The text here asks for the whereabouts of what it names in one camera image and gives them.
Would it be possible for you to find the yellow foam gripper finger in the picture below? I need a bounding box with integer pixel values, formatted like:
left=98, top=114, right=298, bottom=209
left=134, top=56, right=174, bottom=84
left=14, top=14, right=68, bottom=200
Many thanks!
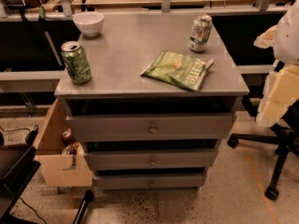
left=256, top=65, right=299, bottom=127
left=253, top=25, right=277, bottom=49

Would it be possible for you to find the green jalapeno chip bag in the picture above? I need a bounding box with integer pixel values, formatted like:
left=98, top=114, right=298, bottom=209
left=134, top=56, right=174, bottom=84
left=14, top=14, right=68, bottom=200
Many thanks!
left=142, top=50, right=214, bottom=91

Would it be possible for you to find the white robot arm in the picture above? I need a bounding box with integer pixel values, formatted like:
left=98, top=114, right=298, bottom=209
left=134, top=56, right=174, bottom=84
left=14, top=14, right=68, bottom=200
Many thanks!
left=254, top=0, right=299, bottom=127

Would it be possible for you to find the white bowl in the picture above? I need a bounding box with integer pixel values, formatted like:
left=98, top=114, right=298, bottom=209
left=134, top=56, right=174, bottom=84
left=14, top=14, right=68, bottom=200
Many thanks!
left=73, top=11, right=105, bottom=36

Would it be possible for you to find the black office chair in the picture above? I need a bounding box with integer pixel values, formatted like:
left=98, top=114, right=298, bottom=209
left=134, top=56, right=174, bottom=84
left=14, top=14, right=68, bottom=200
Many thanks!
left=227, top=93, right=299, bottom=202

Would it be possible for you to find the white and green soda can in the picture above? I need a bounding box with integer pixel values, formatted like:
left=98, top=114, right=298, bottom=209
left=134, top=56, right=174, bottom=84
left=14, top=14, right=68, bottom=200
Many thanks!
left=189, top=14, right=212, bottom=52

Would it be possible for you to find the grey drawer cabinet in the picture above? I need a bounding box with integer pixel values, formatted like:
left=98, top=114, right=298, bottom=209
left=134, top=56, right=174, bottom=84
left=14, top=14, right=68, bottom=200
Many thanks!
left=55, top=13, right=249, bottom=190

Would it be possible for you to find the red can in box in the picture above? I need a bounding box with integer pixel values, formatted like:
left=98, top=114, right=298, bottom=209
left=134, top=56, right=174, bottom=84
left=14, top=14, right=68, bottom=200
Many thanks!
left=63, top=130, right=75, bottom=145

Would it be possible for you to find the wooden box with items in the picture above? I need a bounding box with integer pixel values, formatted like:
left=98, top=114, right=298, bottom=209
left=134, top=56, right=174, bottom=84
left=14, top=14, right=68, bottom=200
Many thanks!
left=34, top=100, right=93, bottom=187

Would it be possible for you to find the black power adapter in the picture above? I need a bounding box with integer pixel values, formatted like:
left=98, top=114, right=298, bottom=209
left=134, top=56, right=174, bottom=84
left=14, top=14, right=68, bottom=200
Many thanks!
left=25, top=125, right=38, bottom=145

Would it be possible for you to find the black stand on left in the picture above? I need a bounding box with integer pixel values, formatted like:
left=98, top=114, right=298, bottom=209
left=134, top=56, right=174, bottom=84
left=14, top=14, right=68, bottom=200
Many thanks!
left=0, top=145, right=40, bottom=224

